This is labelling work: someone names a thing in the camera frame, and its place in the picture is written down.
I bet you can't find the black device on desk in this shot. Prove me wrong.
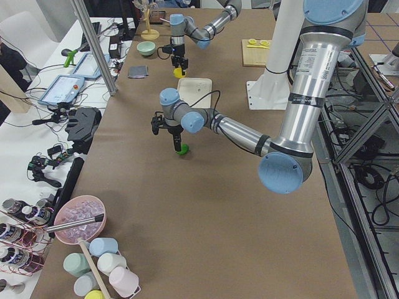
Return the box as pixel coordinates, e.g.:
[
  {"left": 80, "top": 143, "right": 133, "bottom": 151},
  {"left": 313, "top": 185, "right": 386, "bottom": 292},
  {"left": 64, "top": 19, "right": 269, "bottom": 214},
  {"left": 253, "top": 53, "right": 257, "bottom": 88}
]
[{"left": 65, "top": 107, "right": 102, "bottom": 154}]

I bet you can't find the grey blue cup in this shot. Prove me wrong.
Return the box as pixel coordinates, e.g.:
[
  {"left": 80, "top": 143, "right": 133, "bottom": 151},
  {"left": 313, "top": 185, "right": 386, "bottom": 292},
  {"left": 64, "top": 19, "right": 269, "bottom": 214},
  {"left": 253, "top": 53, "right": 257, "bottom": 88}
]
[{"left": 74, "top": 272, "right": 100, "bottom": 297}]

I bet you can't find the yellow lemon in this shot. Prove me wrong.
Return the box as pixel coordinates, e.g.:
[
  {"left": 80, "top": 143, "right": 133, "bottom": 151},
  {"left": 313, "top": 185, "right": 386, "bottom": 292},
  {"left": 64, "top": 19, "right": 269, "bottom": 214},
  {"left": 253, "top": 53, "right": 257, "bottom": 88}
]
[{"left": 173, "top": 67, "right": 186, "bottom": 78}]

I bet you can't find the white cup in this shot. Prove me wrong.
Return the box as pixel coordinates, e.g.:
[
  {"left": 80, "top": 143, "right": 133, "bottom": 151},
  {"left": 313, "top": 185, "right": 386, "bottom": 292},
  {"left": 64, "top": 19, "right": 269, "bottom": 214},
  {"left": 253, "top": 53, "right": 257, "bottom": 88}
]
[{"left": 97, "top": 253, "right": 127, "bottom": 276}]

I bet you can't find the cream rabbit tray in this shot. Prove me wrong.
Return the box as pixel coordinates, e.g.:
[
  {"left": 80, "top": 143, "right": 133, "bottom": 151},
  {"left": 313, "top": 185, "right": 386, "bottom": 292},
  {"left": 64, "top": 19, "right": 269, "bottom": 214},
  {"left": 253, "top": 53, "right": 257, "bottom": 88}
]
[{"left": 177, "top": 78, "right": 212, "bottom": 105}]

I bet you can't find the grey folded cloth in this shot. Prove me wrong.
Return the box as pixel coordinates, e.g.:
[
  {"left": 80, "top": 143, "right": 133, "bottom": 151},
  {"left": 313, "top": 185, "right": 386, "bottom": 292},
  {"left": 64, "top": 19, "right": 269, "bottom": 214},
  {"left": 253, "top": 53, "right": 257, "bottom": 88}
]
[{"left": 128, "top": 65, "right": 148, "bottom": 78}]

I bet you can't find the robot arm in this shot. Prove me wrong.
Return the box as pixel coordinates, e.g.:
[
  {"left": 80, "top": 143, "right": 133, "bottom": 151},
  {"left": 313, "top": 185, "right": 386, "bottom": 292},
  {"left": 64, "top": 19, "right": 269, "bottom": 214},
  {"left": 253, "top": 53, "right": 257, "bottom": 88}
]
[
  {"left": 163, "top": 0, "right": 242, "bottom": 78},
  {"left": 160, "top": 1, "right": 368, "bottom": 194}
]

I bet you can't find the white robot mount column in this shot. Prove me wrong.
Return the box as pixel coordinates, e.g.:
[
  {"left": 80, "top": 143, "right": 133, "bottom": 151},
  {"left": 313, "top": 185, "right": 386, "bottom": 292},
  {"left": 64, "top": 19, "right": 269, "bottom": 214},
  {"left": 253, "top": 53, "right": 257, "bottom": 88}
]
[{"left": 247, "top": 0, "right": 304, "bottom": 110}]

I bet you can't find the wooden cup holder stick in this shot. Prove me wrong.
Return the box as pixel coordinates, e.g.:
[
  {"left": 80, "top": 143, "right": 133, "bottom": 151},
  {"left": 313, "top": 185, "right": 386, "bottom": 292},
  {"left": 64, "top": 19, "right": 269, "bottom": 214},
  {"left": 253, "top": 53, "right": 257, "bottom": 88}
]
[{"left": 78, "top": 238, "right": 111, "bottom": 299}]

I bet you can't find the green cup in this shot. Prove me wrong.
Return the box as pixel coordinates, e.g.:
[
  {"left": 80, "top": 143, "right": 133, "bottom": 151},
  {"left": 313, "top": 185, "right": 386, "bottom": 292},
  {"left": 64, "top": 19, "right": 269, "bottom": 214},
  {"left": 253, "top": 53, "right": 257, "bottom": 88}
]
[{"left": 63, "top": 253, "right": 91, "bottom": 277}]

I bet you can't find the yellow plastic knife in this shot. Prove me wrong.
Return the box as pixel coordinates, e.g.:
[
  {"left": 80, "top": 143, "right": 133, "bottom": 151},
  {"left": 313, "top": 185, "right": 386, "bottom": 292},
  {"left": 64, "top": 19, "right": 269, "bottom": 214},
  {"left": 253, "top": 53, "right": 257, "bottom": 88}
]
[{"left": 246, "top": 45, "right": 270, "bottom": 49}]

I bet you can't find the green lime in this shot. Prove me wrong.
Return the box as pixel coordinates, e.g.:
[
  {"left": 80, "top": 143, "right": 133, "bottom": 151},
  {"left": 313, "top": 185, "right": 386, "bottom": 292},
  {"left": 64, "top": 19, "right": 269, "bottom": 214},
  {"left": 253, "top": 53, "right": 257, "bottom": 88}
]
[{"left": 176, "top": 144, "right": 190, "bottom": 156}]

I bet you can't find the yellow cup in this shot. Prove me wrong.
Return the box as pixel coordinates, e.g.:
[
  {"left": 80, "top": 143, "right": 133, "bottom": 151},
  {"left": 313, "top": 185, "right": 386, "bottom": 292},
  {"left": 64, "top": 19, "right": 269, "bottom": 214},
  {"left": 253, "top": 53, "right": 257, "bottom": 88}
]
[{"left": 84, "top": 290, "right": 105, "bottom": 299}]

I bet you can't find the pink bowl of ice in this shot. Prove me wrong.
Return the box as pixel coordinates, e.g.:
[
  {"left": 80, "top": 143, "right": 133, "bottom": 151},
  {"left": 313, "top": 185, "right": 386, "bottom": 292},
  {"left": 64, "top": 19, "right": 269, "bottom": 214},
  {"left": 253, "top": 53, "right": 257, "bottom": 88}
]
[{"left": 54, "top": 195, "right": 107, "bottom": 245}]

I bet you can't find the aluminium frame post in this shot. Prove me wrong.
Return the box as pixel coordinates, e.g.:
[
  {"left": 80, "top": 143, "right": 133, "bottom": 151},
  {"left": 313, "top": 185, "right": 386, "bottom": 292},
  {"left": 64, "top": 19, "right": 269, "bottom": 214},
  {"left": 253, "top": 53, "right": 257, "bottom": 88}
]
[{"left": 70, "top": 0, "right": 117, "bottom": 96}]

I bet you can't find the mint green bowl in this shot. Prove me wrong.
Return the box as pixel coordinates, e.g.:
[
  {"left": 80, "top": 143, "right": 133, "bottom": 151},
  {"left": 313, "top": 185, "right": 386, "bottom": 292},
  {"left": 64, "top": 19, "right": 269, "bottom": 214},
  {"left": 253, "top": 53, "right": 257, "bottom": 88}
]
[{"left": 137, "top": 41, "right": 156, "bottom": 57}]

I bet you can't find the teach pendant tablet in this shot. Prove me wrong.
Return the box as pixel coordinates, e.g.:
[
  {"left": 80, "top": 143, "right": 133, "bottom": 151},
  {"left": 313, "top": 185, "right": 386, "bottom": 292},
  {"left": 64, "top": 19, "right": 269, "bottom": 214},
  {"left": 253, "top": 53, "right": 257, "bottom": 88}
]
[
  {"left": 72, "top": 52, "right": 101, "bottom": 80},
  {"left": 38, "top": 75, "right": 85, "bottom": 106}
]

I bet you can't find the pink cup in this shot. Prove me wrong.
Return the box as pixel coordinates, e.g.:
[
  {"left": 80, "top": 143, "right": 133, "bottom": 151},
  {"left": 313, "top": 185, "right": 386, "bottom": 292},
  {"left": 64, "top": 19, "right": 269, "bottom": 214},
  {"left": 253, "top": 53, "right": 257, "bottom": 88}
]
[{"left": 108, "top": 266, "right": 141, "bottom": 298}]

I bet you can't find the wooden cutting board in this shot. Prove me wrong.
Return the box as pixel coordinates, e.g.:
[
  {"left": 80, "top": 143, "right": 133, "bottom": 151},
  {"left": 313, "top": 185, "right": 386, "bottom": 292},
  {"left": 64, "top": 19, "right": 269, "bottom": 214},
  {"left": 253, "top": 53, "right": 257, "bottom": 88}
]
[{"left": 241, "top": 39, "right": 272, "bottom": 67}]

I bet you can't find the green handled tool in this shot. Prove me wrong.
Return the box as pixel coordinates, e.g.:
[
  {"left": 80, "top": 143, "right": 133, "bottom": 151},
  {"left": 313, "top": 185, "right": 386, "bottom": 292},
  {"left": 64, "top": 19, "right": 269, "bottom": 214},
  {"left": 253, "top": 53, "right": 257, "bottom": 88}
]
[{"left": 61, "top": 44, "right": 90, "bottom": 68}]

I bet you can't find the wooden banana stand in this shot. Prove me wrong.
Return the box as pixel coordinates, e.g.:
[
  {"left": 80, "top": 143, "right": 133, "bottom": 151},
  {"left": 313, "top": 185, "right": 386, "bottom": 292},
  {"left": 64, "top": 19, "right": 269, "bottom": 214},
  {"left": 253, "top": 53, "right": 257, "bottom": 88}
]
[{"left": 141, "top": 8, "right": 160, "bottom": 40}]

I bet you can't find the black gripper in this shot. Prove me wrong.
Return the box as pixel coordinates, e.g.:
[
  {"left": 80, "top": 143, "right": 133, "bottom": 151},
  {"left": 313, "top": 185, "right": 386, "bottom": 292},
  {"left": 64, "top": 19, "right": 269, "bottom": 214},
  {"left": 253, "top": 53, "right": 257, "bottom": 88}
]
[
  {"left": 171, "top": 44, "right": 188, "bottom": 77},
  {"left": 163, "top": 120, "right": 184, "bottom": 153}
]

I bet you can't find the copper wire bottle rack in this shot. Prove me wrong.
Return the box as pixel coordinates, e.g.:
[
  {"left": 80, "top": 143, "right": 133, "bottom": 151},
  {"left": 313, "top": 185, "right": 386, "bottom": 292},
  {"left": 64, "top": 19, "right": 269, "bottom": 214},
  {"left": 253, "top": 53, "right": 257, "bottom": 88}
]
[{"left": 1, "top": 198, "right": 52, "bottom": 276}]

